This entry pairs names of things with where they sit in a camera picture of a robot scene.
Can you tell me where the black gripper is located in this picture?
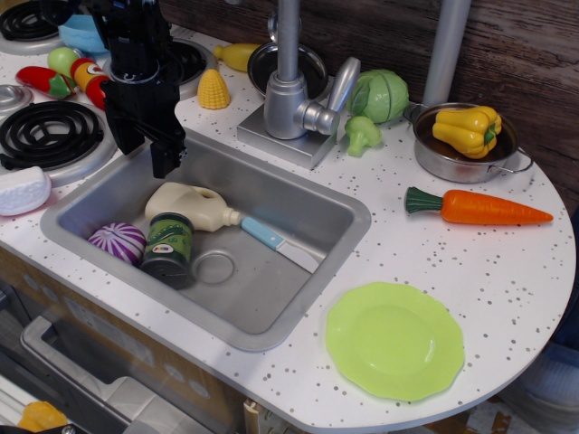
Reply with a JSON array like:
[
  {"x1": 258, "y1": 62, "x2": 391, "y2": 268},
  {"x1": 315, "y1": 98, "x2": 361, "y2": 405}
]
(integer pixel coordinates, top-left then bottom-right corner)
[{"x1": 100, "y1": 62, "x2": 187, "y2": 179}]

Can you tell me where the orange toy carrot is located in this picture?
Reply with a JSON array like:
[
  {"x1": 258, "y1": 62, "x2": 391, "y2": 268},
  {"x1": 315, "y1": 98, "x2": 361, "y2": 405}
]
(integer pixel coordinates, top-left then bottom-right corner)
[{"x1": 404, "y1": 187, "x2": 554, "y2": 225}]

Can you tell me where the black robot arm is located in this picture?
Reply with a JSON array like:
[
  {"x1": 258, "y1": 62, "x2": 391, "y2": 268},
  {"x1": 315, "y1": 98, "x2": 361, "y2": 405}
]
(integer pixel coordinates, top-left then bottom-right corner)
[{"x1": 41, "y1": 1, "x2": 186, "y2": 178}]

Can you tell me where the light green plastic plate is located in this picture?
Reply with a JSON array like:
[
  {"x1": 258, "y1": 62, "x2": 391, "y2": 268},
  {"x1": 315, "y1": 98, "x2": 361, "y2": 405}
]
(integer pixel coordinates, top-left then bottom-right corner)
[{"x1": 325, "y1": 282, "x2": 465, "y2": 401}]

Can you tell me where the front left black burner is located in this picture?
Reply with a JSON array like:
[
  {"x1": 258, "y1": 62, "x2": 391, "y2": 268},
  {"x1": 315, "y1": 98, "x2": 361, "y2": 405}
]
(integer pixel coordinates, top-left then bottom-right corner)
[{"x1": 1, "y1": 101, "x2": 117, "y2": 186}]

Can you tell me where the yellow toy corn cob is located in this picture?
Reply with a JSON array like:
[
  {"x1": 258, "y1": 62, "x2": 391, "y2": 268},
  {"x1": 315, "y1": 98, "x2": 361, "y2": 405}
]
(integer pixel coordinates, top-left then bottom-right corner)
[{"x1": 197, "y1": 69, "x2": 231, "y2": 109}]

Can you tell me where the middle black stove burner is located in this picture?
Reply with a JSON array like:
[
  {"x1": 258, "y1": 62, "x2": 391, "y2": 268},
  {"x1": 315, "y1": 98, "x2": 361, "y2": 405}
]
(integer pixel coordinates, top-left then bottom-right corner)
[{"x1": 106, "y1": 38, "x2": 216, "y2": 101}]

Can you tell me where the red toy ketchup bottle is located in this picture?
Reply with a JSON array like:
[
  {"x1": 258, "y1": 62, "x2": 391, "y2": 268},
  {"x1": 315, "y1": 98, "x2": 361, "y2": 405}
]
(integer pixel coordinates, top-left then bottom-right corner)
[{"x1": 71, "y1": 58, "x2": 109, "y2": 110}]

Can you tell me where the cream toy jug bottle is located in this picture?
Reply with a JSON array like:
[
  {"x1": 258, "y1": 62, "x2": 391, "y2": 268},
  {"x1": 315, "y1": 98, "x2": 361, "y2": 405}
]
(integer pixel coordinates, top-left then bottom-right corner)
[{"x1": 145, "y1": 182, "x2": 242, "y2": 232}]

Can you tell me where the purple toy onion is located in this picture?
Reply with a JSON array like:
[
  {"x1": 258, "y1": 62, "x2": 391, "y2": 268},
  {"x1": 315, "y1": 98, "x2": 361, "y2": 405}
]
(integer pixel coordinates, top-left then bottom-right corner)
[{"x1": 88, "y1": 222, "x2": 147, "y2": 266}]

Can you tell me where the red toy chili pepper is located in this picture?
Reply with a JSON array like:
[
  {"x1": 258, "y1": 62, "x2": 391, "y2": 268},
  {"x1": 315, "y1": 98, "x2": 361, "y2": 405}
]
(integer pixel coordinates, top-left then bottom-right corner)
[{"x1": 15, "y1": 66, "x2": 76, "y2": 100}]

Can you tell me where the green pickle jar toy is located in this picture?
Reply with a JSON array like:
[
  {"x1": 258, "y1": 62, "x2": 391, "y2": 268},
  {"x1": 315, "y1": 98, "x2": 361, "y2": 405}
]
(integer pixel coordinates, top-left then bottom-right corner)
[{"x1": 140, "y1": 212, "x2": 195, "y2": 288}]

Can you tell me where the green toy apple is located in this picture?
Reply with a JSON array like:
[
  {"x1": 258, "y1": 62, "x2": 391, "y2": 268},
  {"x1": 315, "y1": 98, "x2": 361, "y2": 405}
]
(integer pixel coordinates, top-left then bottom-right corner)
[{"x1": 47, "y1": 46, "x2": 80, "y2": 76}]

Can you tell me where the yellow toy squash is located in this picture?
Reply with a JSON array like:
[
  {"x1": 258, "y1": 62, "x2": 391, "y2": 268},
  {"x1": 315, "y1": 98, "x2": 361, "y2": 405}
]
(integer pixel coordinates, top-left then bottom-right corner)
[{"x1": 214, "y1": 42, "x2": 260, "y2": 72}]

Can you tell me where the blue plastic bowl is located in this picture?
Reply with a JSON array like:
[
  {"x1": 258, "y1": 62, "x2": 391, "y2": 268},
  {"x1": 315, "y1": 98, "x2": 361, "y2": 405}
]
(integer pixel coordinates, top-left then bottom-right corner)
[{"x1": 58, "y1": 14, "x2": 108, "y2": 55}]

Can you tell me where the silver toy faucet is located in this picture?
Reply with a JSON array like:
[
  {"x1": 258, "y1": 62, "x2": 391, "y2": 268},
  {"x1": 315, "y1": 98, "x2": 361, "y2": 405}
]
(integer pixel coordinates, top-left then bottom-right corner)
[{"x1": 237, "y1": 1, "x2": 361, "y2": 170}]

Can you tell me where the silver stove knob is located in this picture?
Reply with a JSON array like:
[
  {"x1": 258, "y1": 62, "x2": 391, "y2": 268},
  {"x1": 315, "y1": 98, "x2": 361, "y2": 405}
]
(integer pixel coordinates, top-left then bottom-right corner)
[{"x1": 0, "y1": 84, "x2": 33, "y2": 117}]

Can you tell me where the back left black burner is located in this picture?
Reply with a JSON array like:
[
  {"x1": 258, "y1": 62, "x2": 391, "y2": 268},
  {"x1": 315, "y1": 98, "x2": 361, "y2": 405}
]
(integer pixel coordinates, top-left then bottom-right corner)
[{"x1": 1, "y1": 1, "x2": 64, "y2": 56}]

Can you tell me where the grey toy sink basin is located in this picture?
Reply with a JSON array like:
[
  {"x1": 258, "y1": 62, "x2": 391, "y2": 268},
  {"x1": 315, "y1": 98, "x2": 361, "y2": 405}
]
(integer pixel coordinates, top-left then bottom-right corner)
[{"x1": 41, "y1": 131, "x2": 371, "y2": 352}]

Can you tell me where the green toy broccoli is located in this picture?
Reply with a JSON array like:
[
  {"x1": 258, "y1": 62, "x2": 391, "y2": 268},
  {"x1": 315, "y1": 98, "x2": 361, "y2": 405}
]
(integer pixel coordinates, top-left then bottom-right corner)
[{"x1": 345, "y1": 116, "x2": 383, "y2": 157}]

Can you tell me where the green toy cabbage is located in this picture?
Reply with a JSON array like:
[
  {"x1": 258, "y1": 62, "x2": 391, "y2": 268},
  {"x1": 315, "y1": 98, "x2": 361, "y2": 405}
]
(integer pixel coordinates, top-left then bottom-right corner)
[{"x1": 346, "y1": 70, "x2": 409, "y2": 124}]

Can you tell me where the yellow toy at bottom left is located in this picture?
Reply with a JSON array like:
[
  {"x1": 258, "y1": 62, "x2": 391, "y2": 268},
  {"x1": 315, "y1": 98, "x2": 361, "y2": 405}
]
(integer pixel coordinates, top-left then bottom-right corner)
[{"x1": 17, "y1": 401, "x2": 68, "y2": 433}]

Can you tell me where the yellow toy bell pepper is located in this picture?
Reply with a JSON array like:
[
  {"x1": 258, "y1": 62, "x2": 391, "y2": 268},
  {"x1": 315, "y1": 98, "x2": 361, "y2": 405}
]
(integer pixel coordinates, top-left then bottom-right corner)
[{"x1": 432, "y1": 106, "x2": 502, "y2": 160}]

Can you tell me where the grey metal pole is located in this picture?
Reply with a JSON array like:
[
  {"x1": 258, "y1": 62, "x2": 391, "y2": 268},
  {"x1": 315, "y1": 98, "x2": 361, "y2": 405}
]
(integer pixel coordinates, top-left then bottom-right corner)
[{"x1": 422, "y1": 0, "x2": 471, "y2": 107}]

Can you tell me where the blue handled toy knife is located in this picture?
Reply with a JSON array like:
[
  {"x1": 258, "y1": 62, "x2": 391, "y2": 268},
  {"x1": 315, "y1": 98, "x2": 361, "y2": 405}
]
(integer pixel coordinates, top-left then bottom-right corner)
[{"x1": 241, "y1": 217, "x2": 318, "y2": 274}]

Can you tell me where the grey oven door handle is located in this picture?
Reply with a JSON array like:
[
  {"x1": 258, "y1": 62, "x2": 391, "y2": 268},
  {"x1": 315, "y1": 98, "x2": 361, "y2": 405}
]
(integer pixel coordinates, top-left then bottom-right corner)
[{"x1": 20, "y1": 316, "x2": 158, "y2": 433}]

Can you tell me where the steel pot with handles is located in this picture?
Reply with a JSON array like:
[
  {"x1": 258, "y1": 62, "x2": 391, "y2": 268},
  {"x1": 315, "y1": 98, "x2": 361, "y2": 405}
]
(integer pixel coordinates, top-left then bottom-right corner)
[{"x1": 403, "y1": 102, "x2": 534, "y2": 184}]

